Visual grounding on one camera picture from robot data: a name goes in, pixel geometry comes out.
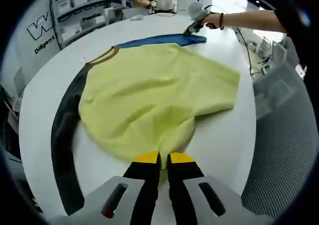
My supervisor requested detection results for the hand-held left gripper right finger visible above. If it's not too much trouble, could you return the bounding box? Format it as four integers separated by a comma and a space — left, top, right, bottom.
166, 151, 244, 225

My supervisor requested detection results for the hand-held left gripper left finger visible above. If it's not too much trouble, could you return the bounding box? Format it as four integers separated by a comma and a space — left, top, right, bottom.
83, 150, 162, 225

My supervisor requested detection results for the yellow long-sleeved garment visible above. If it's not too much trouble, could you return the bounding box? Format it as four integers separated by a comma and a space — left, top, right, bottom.
50, 34, 242, 217

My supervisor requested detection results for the person's right hand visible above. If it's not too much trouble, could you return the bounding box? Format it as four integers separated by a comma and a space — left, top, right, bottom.
202, 12, 222, 31

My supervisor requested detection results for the grey mesh office chair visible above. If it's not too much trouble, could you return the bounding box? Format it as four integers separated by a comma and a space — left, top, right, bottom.
240, 62, 319, 220

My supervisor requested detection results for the grey metal shelf unit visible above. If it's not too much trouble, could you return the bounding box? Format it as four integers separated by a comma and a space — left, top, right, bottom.
49, 0, 118, 49

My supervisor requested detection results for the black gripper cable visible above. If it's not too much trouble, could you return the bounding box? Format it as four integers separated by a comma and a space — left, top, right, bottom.
233, 25, 253, 77

